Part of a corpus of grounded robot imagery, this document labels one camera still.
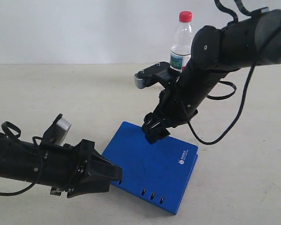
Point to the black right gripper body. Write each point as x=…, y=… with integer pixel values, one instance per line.
x=178, y=103

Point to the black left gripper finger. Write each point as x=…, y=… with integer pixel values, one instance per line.
x=98, y=168
x=80, y=184

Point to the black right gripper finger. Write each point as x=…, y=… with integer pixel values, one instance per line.
x=150, y=122
x=155, y=134

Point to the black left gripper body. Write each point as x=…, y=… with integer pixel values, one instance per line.
x=78, y=162

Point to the blue ring binder notebook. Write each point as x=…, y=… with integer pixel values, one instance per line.
x=157, y=173

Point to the clear plastic water bottle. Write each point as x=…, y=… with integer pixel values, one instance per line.
x=180, y=51

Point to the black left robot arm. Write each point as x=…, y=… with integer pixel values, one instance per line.
x=46, y=164

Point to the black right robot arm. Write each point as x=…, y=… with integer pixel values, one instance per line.
x=215, y=53

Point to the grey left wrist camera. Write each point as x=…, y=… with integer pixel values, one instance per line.
x=57, y=131

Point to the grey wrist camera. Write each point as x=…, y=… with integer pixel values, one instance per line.
x=160, y=72
x=57, y=131

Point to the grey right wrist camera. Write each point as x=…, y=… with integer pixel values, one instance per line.
x=160, y=72

